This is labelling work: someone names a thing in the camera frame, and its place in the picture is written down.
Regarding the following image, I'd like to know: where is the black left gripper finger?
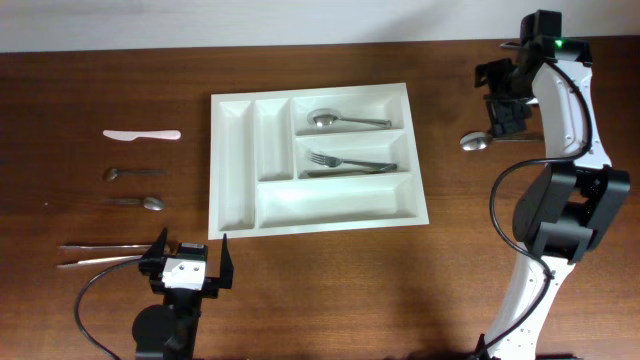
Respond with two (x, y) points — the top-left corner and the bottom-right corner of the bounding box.
(218, 234), (234, 289)
(138, 228), (168, 275)

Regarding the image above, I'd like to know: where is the silver tablespoon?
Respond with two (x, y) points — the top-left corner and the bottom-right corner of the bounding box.
(307, 108), (392, 129)
(460, 132), (544, 151)

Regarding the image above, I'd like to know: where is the silver fork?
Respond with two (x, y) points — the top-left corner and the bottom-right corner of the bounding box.
(309, 153), (389, 168)
(300, 164), (398, 178)

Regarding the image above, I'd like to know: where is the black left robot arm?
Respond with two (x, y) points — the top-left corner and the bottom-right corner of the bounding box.
(132, 229), (234, 359)

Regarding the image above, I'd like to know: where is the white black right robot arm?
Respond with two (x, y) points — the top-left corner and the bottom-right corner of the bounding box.
(471, 10), (631, 359)

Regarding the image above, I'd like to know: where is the upper metal chopstick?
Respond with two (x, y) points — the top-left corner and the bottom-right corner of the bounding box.
(58, 244), (151, 250)

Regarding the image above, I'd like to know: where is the small silver teaspoon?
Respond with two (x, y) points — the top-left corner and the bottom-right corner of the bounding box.
(103, 197), (165, 211)

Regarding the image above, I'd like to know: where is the small dark metal teaspoon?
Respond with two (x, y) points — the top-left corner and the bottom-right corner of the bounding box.
(102, 168), (168, 182)

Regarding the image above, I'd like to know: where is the pink plastic knife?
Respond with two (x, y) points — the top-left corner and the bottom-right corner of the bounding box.
(102, 130), (182, 142)

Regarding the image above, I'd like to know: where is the white plastic cutlery tray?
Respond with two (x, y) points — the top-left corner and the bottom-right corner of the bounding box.
(208, 83), (429, 240)

